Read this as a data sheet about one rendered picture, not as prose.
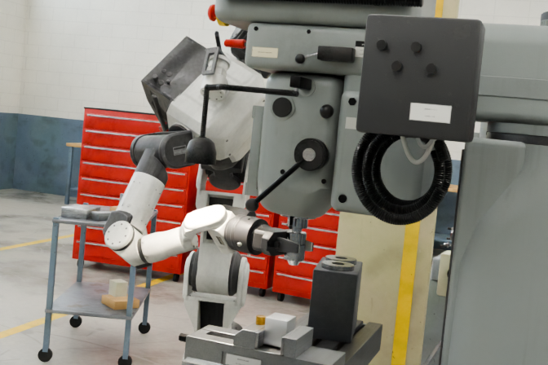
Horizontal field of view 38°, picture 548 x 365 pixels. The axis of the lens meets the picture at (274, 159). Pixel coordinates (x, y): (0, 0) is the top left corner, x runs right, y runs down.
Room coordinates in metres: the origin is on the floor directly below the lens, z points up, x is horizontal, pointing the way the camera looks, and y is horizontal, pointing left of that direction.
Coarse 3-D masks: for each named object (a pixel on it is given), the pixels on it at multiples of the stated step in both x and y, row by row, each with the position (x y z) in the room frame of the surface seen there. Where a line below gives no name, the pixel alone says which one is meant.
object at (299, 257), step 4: (288, 236) 1.83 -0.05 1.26; (292, 240) 1.83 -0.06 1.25; (296, 240) 1.83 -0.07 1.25; (300, 240) 1.83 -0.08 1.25; (304, 240) 1.84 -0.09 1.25; (300, 244) 1.83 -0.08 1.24; (304, 244) 1.84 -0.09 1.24; (300, 248) 1.83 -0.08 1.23; (304, 248) 1.84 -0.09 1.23; (300, 252) 1.83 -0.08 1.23; (304, 252) 1.84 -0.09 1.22; (284, 256) 1.85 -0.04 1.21; (288, 256) 1.83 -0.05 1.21; (292, 256) 1.83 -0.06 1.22; (296, 256) 1.83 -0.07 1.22; (300, 256) 1.83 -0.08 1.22; (292, 260) 1.83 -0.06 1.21; (296, 260) 1.83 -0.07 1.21; (300, 260) 1.83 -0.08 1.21
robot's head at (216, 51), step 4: (208, 48) 2.18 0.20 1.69; (212, 48) 2.17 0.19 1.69; (216, 48) 2.16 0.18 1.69; (208, 52) 2.17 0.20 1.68; (212, 52) 2.16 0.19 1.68; (216, 52) 2.16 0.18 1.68; (220, 52) 2.17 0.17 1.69; (208, 56) 2.16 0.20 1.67; (216, 56) 2.15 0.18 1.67; (224, 56) 2.17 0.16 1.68; (208, 60) 2.16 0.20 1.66; (216, 60) 2.14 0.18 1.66; (204, 64) 2.15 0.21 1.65; (212, 64) 2.14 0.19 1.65; (216, 64) 2.14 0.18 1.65; (204, 68) 2.14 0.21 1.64; (212, 68) 2.13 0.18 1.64; (204, 72) 2.13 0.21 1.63; (208, 72) 2.13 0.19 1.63; (212, 72) 2.12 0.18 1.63
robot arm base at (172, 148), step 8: (168, 136) 2.14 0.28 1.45; (176, 136) 2.15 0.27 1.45; (184, 136) 2.18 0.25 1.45; (160, 144) 2.13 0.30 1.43; (168, 144) 2.13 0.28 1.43; (176, 144) 2.15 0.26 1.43; (184, 144) 2.17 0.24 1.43; (160, 152) 2.13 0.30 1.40; (168, 152) 2.13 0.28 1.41; (176, 152) 2.15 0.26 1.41; (184, 152) 2.17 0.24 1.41; (168, 160) 2.13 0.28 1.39; (176, 160) 2.15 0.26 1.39; (184, 160) 2.17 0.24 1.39; (176, 168) 2.15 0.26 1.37
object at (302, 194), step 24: (288, 72) 1.79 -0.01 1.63; (288, 96) 1.76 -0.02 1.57; (312, 96) 1.74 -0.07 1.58; (336, 96) 1.73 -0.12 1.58; (264, 120) 1.80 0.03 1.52; (288, 120) 1.76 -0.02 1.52; (312, 120) 1.74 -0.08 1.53; (336, 120) 1.74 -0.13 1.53; (264, 144) 1.79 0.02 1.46; (288, 144) 1.76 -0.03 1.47; (336, 144) 1.74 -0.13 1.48; (264, 168) 1.78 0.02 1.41; (288, 168) 1.76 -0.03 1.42; (288, 192) 1.76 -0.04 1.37; (312, 192) 1.74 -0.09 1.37; (312, 216) 1.80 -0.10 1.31
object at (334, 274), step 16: (336, 256) 2.31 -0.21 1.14; (320, 272) 2.14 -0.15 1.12; (336, 272) 2.14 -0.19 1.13; (352, 272) 2.15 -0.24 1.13; (320, 288) 2.14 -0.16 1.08; (336, 288) 2.14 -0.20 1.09; (352, 288) 2.13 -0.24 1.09; (320, 304) 2.14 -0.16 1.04; (336, 304) 2.13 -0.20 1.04; (352, 304) 2.13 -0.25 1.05; (320, 320) 2.14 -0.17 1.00; (336, 320) 2.13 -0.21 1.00; (352, 320) 2.13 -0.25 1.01; (320, 336) 2.14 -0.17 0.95; (336, 336) 2.13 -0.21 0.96
